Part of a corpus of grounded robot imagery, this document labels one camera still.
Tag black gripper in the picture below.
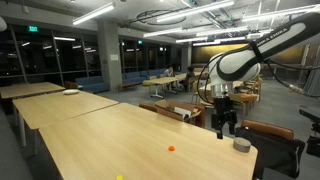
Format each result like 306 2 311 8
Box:
210 95 238 140

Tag grey tape roll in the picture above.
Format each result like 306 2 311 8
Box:
232 137 252 154

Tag brown leather chair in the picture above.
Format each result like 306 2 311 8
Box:
240 119 296 141

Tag black bag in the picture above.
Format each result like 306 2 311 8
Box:
234 126 306 179

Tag cardboard box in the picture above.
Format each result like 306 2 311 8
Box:
154 98 207 129

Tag person in dark clothes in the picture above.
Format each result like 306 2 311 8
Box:
179 66 196 91

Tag wooden table with people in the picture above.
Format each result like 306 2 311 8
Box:
143 75 181 99

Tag person in white shirt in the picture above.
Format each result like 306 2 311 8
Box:
163 65 176 79

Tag long blue sofa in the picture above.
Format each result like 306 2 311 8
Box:
121 68 168 84

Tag low wooden bench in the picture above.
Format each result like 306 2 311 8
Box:
116 82 138 93

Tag long ceiling light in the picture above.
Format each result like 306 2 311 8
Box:
143 27 184 38
155 0 235 24
72 2 116 26

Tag white plate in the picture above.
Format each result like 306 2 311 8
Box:
62 88 80 96

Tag light wooden table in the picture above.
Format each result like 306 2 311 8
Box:
12 90 120 156
0 81 66 100

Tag white globe lamp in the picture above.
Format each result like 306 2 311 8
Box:
0 15 8 33

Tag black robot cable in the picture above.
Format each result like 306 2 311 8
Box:
196 53 320 105

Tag black camera on tripod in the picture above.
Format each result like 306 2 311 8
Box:
298 108 320 158

